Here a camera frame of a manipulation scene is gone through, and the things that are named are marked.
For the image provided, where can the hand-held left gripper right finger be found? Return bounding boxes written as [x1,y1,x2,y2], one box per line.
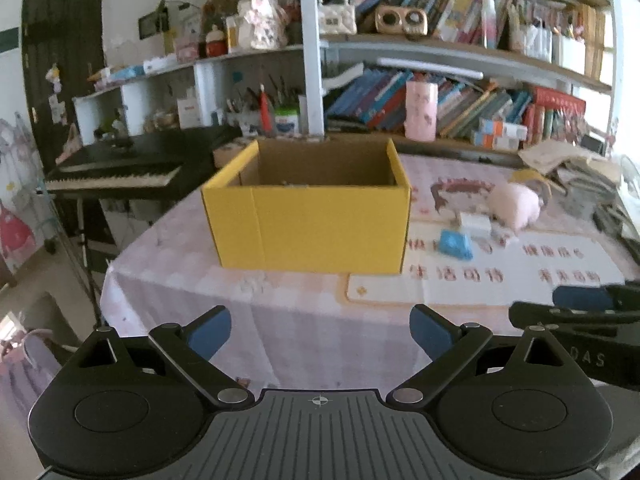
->
[387,304,583,408]

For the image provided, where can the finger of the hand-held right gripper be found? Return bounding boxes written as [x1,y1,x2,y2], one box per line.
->
[552,282,640,313]
[508,301,640,333]

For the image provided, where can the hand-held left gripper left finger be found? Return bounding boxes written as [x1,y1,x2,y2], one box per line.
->
[60,305,253,408]

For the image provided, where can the pink plush pig toy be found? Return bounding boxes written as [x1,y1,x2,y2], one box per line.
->
[487,183,543,231]

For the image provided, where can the yellow cardboard box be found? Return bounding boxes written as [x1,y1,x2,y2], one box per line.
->
[201,138,412,276]

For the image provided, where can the desktop with pink checkered cloth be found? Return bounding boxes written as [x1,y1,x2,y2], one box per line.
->
[100,152,640,396]

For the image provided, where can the white printed desk mat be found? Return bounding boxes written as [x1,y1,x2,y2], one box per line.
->
[345,157,631,307]

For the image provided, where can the dark desk item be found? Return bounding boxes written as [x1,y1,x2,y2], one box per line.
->
[592,206,640,257]

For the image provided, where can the blue packet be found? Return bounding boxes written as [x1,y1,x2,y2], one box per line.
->
[438,230,473,261]

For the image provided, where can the small white box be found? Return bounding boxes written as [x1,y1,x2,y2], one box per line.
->
[459,211,492,235]

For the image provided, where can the pile of papers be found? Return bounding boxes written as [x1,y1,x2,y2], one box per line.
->
[519,139,621,213]

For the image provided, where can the white desk fan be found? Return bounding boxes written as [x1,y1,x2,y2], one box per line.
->
[620,155,640,202]

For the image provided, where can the yellow hair band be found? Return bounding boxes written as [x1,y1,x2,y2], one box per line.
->
[507,169,552,206]

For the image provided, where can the black keyboard stand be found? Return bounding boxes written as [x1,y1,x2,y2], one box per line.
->
[47,195,118,328]

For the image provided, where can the small medicine boxes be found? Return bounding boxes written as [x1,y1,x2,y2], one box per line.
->
[471,117,529,152]

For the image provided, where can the black electronic keyboard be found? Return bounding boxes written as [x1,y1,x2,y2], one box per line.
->
[45,125,242,202]

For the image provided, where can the pink backpack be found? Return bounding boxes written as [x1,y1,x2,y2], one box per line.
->
[0,327,76,443]

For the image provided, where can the white pen holder with pens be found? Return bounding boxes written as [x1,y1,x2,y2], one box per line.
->
[226,75,263,137]

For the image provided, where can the pink cylindrical container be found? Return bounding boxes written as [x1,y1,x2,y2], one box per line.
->
[404,81,439,142]

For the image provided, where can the white carton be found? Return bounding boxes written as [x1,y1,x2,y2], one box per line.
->
[177,97,202,129]

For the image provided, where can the green and white wipes tub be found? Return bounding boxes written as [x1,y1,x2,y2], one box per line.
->
[274,106,301,136]

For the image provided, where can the row of colourful books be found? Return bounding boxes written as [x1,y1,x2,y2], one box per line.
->
[350,0,603,63]
[324,64,587,150]

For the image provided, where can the thick white book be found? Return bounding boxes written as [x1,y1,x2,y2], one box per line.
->
[321,61,367,95]

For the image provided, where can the flat boxes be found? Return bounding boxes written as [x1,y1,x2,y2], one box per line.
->
[89,55,182,83]

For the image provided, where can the red jar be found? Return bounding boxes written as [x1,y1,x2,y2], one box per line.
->
[206,25,229,58]

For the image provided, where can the white bookshelf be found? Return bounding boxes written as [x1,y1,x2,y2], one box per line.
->
[72,0,621,161]

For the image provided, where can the brown wooden radio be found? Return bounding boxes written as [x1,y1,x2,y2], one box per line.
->
[375,5,429,37]

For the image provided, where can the white plush doll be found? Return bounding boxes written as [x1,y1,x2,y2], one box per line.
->
[237,0,291,51]

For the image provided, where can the dark brown door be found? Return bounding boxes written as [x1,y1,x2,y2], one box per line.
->
[21,0,104,173]

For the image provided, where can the white quilted handbag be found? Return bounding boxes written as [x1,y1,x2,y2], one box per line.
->
[318,0,357,36]

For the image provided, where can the cartoon wall sticker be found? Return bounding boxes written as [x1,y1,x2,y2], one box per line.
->
[0,119,43,273]

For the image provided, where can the dark picture frame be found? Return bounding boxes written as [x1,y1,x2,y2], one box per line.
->
[138,10,167,39]

